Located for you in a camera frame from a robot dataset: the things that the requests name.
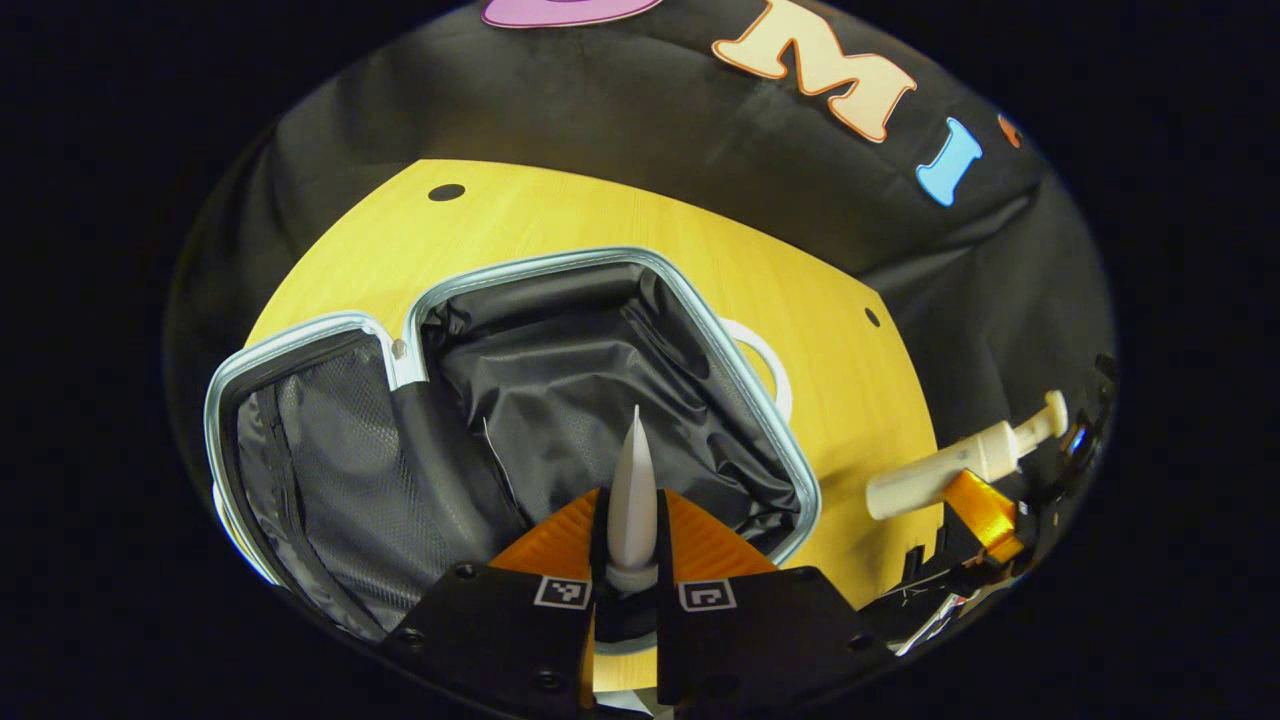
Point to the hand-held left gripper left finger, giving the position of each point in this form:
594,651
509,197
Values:
500,630

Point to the white pump bottle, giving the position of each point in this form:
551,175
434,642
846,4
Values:
940,480

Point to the white squeeze tube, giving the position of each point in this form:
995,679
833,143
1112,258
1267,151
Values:
632,500

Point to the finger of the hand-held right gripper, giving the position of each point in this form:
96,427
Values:
985,510

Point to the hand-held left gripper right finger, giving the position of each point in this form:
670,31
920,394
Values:
760,635

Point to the light blue suitcase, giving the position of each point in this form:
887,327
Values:
560,380

